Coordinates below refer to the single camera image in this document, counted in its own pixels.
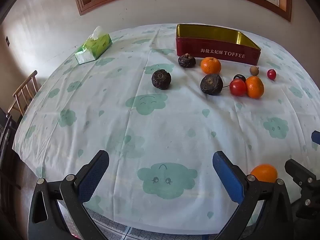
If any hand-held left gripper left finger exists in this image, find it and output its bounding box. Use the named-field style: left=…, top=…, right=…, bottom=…
left=27, top=150, right=110, bottom=240

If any dark chair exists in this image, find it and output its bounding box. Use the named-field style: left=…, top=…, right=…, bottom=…
left=0, top=106, right=25, bottom=220

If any dark water chestnut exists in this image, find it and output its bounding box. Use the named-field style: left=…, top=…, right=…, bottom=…
left=178, top=53, right=196, bottom=68
left=200, top=73, right=224, bottom=96
left=151, top=69, right=172, bottom=90

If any green tissue pack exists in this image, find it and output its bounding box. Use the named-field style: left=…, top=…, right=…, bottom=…
left=75, top=26, right=113, bottom=65

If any wooden chair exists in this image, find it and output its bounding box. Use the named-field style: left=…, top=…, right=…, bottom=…
left=7, top=70, right=38, bottom=115

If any wooden framed window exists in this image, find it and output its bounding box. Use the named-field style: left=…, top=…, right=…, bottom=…
left=71, top=0, right=292, bottom=22

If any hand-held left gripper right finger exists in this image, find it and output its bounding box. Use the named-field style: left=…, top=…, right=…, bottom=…
left=213, top=151, right=294, bottom=240

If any orange mandarin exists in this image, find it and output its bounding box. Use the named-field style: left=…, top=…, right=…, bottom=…
left=200, top=57, right=222, bottom=75
left=245, top=76, right=265, bottom=99
left=250, top=164, right=278, bottom=183

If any red and gold tin box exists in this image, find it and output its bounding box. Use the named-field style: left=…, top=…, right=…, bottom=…
left=175, top=24, right=261, bottom=66

